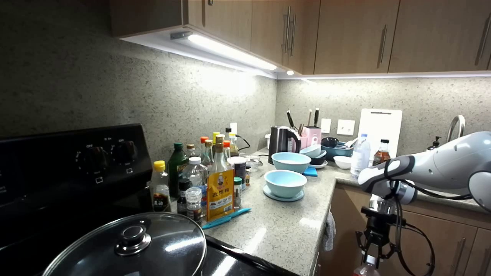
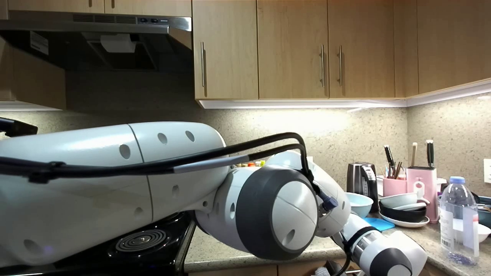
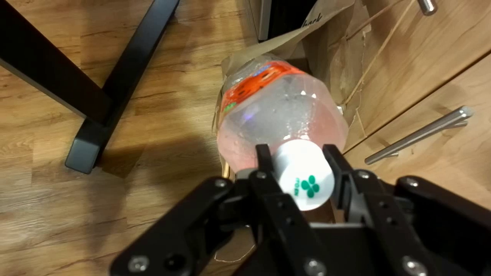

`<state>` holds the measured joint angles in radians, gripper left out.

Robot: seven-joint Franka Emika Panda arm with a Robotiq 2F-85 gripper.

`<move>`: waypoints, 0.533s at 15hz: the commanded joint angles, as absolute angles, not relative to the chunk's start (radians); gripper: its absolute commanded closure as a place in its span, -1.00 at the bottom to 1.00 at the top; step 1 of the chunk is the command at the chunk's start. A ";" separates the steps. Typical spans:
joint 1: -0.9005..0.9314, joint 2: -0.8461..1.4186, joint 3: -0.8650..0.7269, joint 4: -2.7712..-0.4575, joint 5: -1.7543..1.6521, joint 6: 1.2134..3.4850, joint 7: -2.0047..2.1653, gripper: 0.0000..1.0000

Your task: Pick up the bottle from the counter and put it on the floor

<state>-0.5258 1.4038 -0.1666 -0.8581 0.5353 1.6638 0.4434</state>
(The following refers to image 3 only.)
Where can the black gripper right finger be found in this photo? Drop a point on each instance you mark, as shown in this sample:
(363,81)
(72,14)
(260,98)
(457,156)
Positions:
(423,230)

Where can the orange label plastic bottle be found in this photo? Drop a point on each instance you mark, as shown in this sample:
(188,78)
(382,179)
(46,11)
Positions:
(280,112)

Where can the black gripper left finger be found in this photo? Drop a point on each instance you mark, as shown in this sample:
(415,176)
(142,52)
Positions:
(214,234)

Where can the black metal stand frame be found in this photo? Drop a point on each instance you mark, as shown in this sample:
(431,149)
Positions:
(61,86)

